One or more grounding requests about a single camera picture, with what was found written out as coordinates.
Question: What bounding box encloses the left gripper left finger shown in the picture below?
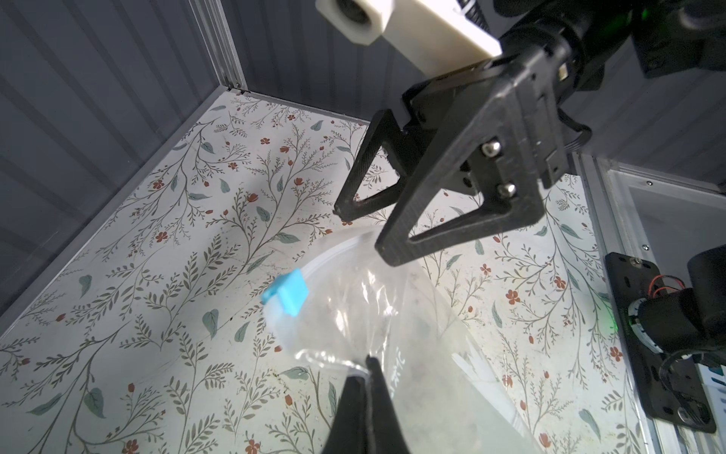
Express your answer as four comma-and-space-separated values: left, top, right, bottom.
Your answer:
321, 376, 368, 454

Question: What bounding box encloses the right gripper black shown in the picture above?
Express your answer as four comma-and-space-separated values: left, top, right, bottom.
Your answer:
375, 1, 725, 266

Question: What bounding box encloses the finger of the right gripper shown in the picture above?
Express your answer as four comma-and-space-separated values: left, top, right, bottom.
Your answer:
332, 109, 432, 223

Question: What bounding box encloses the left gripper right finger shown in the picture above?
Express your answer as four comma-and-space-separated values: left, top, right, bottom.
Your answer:
364, 357, 410, 454

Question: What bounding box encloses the clear zip top bag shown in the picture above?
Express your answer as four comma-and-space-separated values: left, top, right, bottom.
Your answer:
263, 227, 537, 453

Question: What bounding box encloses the blue bag zipper slider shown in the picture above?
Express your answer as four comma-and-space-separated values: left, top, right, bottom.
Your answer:
262, 269, 309, 317

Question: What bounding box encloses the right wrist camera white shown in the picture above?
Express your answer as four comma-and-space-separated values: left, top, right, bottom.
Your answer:
316, 0, 502, 78

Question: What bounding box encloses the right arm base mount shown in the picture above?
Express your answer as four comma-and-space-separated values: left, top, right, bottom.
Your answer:
604, 246, 725, 433

